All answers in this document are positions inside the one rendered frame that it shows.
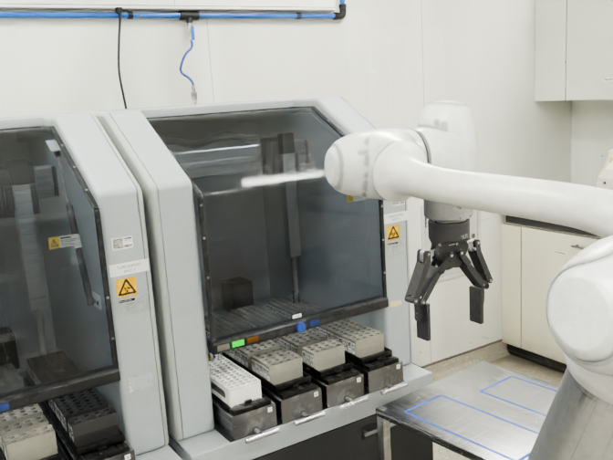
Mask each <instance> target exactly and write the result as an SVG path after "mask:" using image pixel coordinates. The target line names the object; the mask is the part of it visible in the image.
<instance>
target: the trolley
mask: <svg viewBox="0 0 613 460"><path fill-rule="evenodd" d="M558 387H559V385H557V384H554V383H552V382H547V381H544V380H541V379H537V378H535V377H532V376H529V375H526V374H523V373H521V372H518V371H513V370H510V369H507V368H505V367H501V366H498V365H495V364H492V363H490V362H487V361H481V362H478V363H476V364H474V365H473V366H470V367H468V368H466V369H464V370H461V371H458V372H456V373H454V374H452V375H450V376H448V377H445V378H443V379H441V380H439V381H436V382H434V383H432V384H429V385H427V386H425V387H423V388H420V389H419V390H417V391H415V392H411V393H409V394H407V395H404V396H402V397H400V398H399V399H396V400H394V401H392V402H388V403H386V404H384V405H382V406H380V407H378V408H376V409H375V412H376V415H377V423H378V444H379V460H391V451H390V422H391V423H394V424H396V425H398V426H400V427H402V428H404V429H406V430H408V431H410V432H413V433H415V434H417V435H419V436H421V437H423V438H425V439H428V440H430V441H432V442H434V443H435V444H438V445H441V446H443V447H445V448H447V449H449V450H451V451H453V452H454V453H457V454H459V455H462V456H464V457H466V458H468V459H470V460H527V459H528V457H529V455H530V453H531V451H532V449H533V446H534V444H535V440H536V438H537V436H538V434H539V432H540V429H541V427H542V425H543V422H544V420H545V417H546V415H547V413H548V410H549V408H550V406H551V403H552V401H553V400H554V397H555V395H556V391H557V389H558Z"/></svg>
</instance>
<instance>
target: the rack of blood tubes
mask: <svg viewBox="0 0 613 460"><path fill-rule="evenodd" d="M210 359H211V360H210V361H209V370H210V380H211V390H212V393H214V394H215V395H216V396H217V397H219V398H220V399H221V400H223V401H224V402H225V403H227V404H228V405H229V406H230V407H231V408H232V407H234V406H235V405H236V406H237V404H240V403H244V401H245V400H248V399H252V400H255V399H256V400H257V398H259V399H260V398H262V391H261V381H260V380H259V379H257V378H256V377H255V376H254V375H252V374H251V373H249V372H248V371H246V370H244V369H243V368H241V367H240V366H238V365H237V364H235V363H233V362H232V361H230V360H228V359H227V358H225V357H224V356H223V357H222V358H218V356H217V359H216V360H214V359H213V358H210Z"/></svg>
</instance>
